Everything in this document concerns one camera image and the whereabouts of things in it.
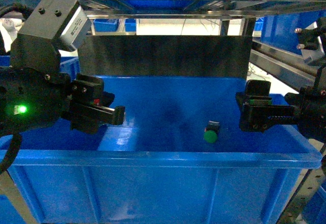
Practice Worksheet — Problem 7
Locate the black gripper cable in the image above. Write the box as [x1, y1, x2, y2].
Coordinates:
[0, 132, 22, 175]

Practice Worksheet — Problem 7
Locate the black back panel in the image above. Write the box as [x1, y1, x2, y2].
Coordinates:
[77, 35, 253, 78]

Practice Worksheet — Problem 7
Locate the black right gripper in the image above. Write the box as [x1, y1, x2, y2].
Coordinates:
[235, 80, 325, 143]

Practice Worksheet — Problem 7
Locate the blue target bin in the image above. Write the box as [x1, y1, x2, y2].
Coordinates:
[9, 76, 322, 223]

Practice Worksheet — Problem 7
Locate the green push button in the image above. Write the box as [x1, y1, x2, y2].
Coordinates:
[203, 121, 220, 144]

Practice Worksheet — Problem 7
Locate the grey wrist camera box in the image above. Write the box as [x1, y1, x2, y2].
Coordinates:
[17, 0, 91, 52]

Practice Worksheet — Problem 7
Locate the steel side upright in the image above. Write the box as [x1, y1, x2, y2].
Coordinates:
[277, 168, 325, 223]

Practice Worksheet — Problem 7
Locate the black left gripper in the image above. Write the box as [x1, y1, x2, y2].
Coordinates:
[1, 34, 125, 134]

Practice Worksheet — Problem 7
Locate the steel upper shelf rail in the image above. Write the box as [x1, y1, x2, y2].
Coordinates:
[79, 0, 325, 20]

